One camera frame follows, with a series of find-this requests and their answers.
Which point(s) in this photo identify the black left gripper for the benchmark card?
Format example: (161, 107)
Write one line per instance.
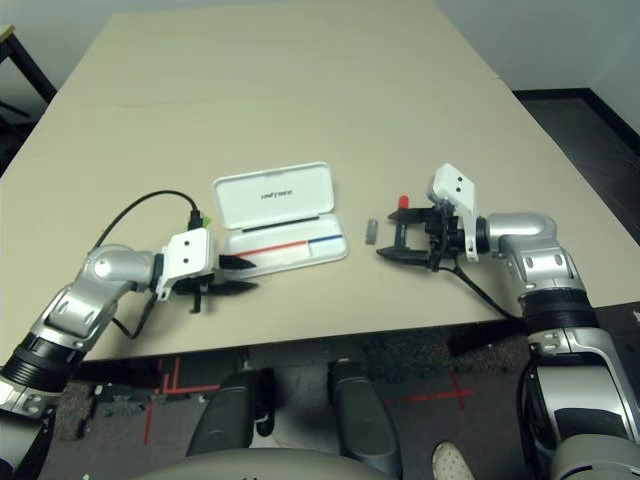
(200, 286)

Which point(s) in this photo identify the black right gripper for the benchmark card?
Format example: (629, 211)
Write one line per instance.
(445, 235)

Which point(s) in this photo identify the black marker with red cap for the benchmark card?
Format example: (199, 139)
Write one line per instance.
(404, 202)

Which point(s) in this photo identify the small grey eraser block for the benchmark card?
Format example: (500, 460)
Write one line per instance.
(371, 231)

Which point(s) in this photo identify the green white glue stick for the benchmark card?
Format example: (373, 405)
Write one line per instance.
(205, 220)

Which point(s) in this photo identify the white plastic pencil case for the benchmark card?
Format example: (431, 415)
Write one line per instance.
(275, 195)

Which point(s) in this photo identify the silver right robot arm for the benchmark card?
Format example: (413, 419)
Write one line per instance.
(525, 230)

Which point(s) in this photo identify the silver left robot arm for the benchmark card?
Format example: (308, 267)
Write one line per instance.
(110, 265)

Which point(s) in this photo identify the dark grey robot left leg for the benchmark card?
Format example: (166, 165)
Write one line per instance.
(225, 415)

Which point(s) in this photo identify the dark grey robot leg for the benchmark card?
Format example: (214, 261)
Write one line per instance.
(360, 415)
(225, 415)

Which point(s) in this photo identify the dark grey robot right leg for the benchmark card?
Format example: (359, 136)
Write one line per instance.
(360, 415)

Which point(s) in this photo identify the beige robot torso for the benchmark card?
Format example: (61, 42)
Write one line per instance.
(250, 470)

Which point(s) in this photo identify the white bystander shoe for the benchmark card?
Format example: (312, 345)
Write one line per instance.
(450, 465)

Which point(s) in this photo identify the black framed side table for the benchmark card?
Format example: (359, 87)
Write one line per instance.
(32, 67)

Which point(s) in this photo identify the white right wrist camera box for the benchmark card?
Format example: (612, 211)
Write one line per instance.
(452, 185)

